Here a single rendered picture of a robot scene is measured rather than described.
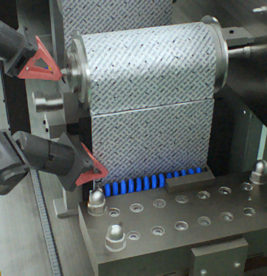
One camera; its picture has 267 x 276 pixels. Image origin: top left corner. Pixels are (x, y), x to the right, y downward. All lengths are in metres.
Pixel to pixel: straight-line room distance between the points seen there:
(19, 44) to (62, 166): 0.22
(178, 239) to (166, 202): 0.10
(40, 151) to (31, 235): 0.28
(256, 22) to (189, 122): 0.22
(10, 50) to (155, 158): 0.34
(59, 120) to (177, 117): 0.23
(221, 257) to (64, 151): 0.33
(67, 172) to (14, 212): 0.28
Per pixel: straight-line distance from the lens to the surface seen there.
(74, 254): 1.12
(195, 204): 1.04
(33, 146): 0.93
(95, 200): 0.99
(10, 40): 0.96
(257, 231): 1.01
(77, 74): 0.96
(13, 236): 1.18
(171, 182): 1.05
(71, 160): 0.97
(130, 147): 1.03
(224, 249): 0.97
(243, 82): 1.13
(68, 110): 1.05
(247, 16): 1.09
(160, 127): 1.02
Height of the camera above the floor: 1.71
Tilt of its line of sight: 34 degrees down
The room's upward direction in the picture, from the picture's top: straight up
